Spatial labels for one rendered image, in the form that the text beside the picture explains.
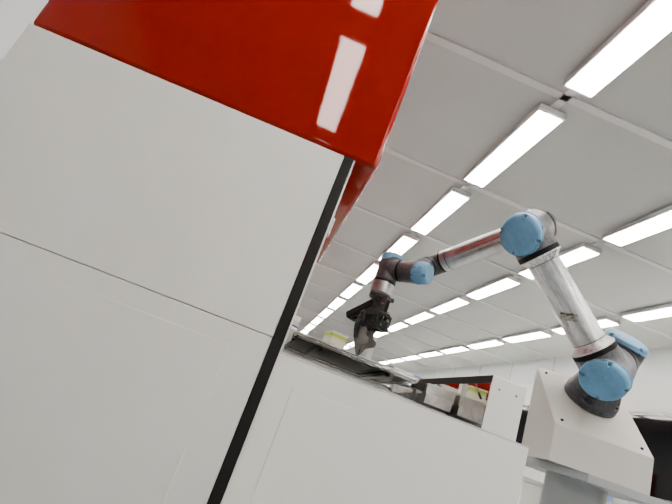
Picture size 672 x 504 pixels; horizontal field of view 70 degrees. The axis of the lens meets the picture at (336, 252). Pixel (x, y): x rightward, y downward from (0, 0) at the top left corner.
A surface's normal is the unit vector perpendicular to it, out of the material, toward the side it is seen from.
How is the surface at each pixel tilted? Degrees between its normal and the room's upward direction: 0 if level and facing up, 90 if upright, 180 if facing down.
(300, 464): 90
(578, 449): 90
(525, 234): 120
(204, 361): 90
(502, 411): 90
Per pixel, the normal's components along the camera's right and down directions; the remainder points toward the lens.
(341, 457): 0.19, -0.27
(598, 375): -0.57, 0.28
